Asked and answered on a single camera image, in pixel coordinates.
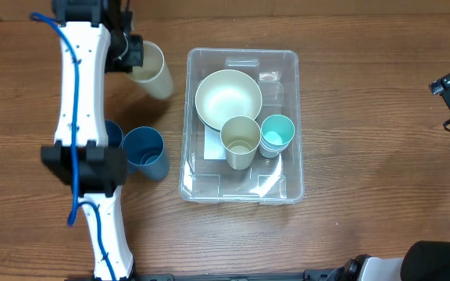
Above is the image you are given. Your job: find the tall beige cup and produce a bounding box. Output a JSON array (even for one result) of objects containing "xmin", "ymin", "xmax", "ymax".
[
  {"xmin": 220, "ymin": 116, "xmax": 261, "ymax": 170},
  {"xmin": 127, "ymin": 41, "xmax": 174, "ymax": 100}
]

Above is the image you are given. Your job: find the tall dark blue cup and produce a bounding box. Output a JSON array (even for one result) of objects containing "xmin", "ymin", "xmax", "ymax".
[{"xmin": 105, "ymin": 119, "xmax": 124, "ymax": 148}]

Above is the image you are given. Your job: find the cream bowl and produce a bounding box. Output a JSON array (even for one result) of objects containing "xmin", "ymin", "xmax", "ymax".
[{"xmin": 195, "ymin": 69, "xmax": 263, "ymax": 129}]

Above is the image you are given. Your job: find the dark blue bowl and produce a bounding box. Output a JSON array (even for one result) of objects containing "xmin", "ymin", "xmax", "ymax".
[{"xmin": 198, "ymin": 116, "xmax": 221, "ymax": 132}]

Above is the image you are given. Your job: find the mint green small cup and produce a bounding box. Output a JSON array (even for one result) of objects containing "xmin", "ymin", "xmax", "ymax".
[{"xmin": 261, "ymin": 115, "xmax": 295, "ymax": 147}]

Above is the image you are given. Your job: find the light blue small cup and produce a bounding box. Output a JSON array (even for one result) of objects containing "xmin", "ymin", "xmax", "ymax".
[{"xmin": 260, "ymin": 137, "xmax": 289, "ymax": 152}]

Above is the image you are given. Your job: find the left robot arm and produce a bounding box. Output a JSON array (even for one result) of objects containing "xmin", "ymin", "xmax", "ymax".
[{"xmin": 30, "ymin": 0, "xmax": 144, "ymax": 280}]

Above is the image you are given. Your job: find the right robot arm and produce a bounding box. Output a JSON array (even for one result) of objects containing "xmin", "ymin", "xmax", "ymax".
[{"xmin": 327, "ymin": 74, "xmax": 450, "ymax": 281}]

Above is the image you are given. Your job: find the white label in container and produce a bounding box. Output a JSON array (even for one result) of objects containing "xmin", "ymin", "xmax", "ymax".
[{"xmin": 204, "ymin": 126, "xmax": 226, "ymax": 160}]

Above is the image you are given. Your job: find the clear plastic storage container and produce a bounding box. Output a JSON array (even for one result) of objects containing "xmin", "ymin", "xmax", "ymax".
[{"xmin": 179, "ymin": 48, "xmax": 305, "ymax": 205}]

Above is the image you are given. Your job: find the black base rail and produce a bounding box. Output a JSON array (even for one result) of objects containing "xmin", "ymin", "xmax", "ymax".
[{"xmin": 134, "ymin": 268, "xmax": 343, "ymax": 281}]

